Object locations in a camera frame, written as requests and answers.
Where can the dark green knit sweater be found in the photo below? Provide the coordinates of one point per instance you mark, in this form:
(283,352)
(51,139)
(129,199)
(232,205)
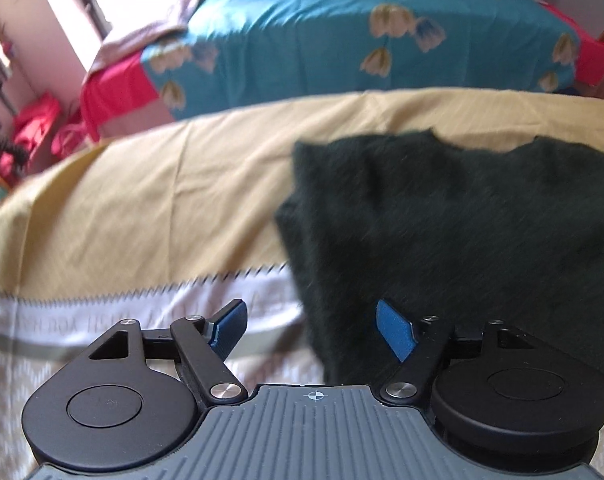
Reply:
(466,235)

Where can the blue floral bed sheet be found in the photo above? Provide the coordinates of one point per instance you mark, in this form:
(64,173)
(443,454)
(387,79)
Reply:
(244,52)

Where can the red bag pile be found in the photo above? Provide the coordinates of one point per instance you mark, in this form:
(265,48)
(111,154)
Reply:
(48,134)

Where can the beige patterned bed cover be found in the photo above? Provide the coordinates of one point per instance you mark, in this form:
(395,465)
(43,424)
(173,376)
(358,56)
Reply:
(180,219)

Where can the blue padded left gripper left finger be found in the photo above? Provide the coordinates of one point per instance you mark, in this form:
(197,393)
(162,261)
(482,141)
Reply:
(203,345)

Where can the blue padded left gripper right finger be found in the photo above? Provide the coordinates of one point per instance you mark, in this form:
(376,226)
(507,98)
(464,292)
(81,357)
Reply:
(422,349)

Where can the pink grey blanket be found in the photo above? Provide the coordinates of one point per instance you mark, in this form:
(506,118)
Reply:
(158,21)

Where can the red bedding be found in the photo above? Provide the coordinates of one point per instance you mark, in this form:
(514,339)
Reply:
(120,100)

